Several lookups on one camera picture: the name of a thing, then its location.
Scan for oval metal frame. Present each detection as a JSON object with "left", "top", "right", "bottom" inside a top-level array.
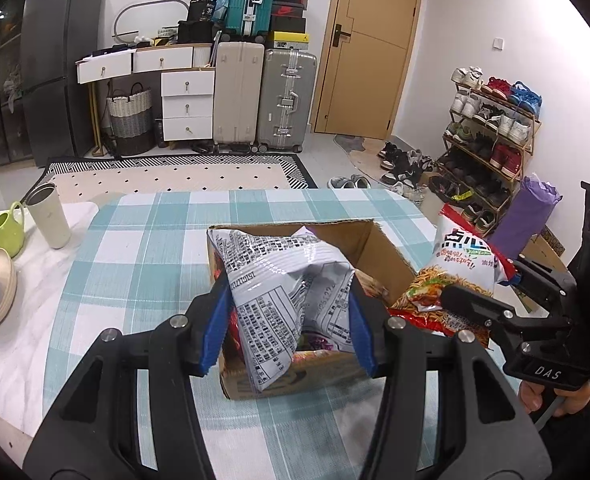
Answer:
[{"left": 112, "top": 0, "right": 191, "bottom": 46}]

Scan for black white patterned rug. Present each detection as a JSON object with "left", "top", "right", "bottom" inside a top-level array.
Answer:
[{"left": 35, "top": 152, "right": 321, "bottom": 201}]

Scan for person's right hand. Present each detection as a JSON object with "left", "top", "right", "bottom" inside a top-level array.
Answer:
[{"left": 519, "top": 382, "right": 590, "bottom": 418}]

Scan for green mug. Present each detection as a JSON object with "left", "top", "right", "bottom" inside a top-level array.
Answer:
[{"left": 0, "top": 201, "right": 26, "bottom": 259}]

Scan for silver suitcase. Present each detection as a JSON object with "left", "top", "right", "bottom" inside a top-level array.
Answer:
[{"left": 257, "top": 49, "right": 318, "bottom": 155}]

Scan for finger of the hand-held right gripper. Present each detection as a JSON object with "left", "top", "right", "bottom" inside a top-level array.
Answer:
[
  {"left": 505, "top": 255, "right": 578, "bottom": 321},
  {"left": 440, "top": 284, "right": 571, "bottom": 356}
]

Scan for wooden door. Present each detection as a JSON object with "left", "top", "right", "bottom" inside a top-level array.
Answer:
[{"left": 311, "top": 0, "right": 426, "bottom": 140}]

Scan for small open cardboard carton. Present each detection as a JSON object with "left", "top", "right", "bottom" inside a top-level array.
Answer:
[{"left": 518, "top": 227, "right": 566, "bottom": 313}]

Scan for plain black shoe box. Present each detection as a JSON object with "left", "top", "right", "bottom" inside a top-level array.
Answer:
[{"left": 270, "top": 16, "right": 307, "bottom": 35}]

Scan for black case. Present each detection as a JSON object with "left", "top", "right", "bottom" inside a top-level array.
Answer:
[{"left": 177, "top": 20, "right": 223, "bottom": 45}]

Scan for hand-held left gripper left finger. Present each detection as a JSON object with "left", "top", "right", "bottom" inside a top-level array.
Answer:
[{"left": 22, "top": 275, "right": 233, "bottom": 480}]

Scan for dark glass cabinet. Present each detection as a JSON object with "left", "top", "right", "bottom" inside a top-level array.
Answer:
[{"left": 0, "top": 20, "right": 33, "bottom": 168}]

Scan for teal checked tablecloth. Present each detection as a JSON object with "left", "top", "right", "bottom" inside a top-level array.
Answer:
[{"left": 42, "top": 187, "right": 443, "bottom": 468}]

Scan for brown cardboard box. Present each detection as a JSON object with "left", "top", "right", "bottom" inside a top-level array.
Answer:
[{"left": 206, "top": 218, "right": 428, "bottom": 401}]

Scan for purple yoga mat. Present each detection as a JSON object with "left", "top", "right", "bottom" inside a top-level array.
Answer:
[{"left": 488, "top": 174, "right": 562, "bottom": 258}]

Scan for white drawer cabinet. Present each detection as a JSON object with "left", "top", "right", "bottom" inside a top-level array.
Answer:
[{"left": 75, "top": 44, "right": 216, "bottom": 148}]

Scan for beige tumbler cup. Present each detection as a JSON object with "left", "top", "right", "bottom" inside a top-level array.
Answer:
[{"left": 25, "top": 182, "right": 72, "bottom": 250}]

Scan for shoe rack with shoes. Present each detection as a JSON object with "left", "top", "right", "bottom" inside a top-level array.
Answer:
[{"left": 435, "top": 66, "right": 543, "bottom": 233}]

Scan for grey door mat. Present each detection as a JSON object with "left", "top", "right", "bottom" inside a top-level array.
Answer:
[{"left": 334, "top": 133, "right": 367, "bottom": 153}]

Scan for woven laundry basket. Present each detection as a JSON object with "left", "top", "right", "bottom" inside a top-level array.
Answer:
[{"left": 106, "top": 82, "right": 155, "bottom": 157}]

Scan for beige suitcase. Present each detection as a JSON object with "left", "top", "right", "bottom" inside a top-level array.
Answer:
[{"left": 212, "top": 40, "right": 266, "bottom": 153}]

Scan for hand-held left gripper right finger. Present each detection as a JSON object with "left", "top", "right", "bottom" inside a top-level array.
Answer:
[{"left": 347, "top": 280, "right": 553, "bottom": 480}]

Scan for black refrigerator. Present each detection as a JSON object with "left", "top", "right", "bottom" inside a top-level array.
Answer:
[{"left": 20, "top": 0, "right": 106, "bottom": 168}]

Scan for yellow black shoe box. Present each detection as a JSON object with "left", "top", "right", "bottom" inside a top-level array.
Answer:
[{"left": 267, "top": 31, "right": 310, "bottom": 51}]

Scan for scattered loose shoes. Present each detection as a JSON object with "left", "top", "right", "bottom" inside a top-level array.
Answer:
[{"left": 327, "top": 141, "right": 438, "bottom": 206}]

